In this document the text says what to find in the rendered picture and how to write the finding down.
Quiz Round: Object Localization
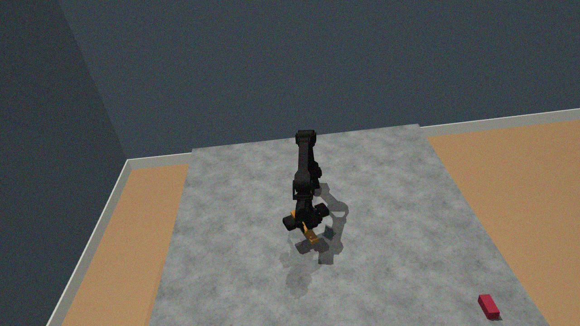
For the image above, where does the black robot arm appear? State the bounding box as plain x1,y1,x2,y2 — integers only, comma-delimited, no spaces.
293,130,323,230

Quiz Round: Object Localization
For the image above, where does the orange bar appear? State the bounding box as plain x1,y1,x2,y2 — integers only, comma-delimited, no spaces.
290,210,319,244

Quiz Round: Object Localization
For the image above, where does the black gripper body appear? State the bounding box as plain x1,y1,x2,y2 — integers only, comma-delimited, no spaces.
283,203,329,231

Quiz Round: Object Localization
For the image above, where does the red rectangular block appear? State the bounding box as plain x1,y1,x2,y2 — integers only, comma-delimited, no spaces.
478,294,500,319

